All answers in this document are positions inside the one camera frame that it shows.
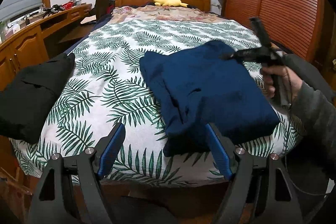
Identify navy blue suit jacket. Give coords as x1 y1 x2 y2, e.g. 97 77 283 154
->
139 40 279 157

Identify right forearm grey sleeve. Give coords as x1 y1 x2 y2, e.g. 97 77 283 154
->
291 82 335 166

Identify right hand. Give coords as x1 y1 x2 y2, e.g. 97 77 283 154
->
260 66 303 103

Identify palm leaf print duvet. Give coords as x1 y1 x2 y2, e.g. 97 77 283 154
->
8 19 306 187

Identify black folded garment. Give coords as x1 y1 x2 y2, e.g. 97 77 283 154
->
1 53 75 144

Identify yellow plush toy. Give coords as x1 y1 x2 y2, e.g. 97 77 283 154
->
153 0 188 8

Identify wooden desk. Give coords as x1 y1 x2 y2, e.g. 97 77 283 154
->
1 4 92 90

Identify floral blanket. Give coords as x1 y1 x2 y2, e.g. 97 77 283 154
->
109 5 229 24

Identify dark wooden chair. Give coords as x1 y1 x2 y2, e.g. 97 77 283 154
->
80 0 115 25

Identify red basket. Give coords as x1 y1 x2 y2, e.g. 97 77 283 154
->
62 2 74 10

